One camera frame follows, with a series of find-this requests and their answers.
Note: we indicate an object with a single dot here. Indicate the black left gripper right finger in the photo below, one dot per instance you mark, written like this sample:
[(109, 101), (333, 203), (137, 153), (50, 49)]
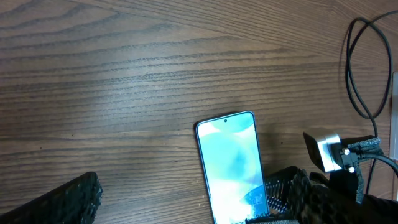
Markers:
[(310, 202)]

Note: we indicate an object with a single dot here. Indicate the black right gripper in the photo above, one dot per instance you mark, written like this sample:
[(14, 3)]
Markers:
[(348, 181)]

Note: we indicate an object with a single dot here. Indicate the blue Galaxy smartphone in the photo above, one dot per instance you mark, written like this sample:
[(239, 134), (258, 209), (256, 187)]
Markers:
[(231, 161)]

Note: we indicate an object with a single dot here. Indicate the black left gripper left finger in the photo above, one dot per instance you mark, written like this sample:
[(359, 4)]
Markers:
[(77, 201)]

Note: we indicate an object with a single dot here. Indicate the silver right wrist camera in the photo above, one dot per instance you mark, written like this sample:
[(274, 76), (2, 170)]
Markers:
[(320, 143)]

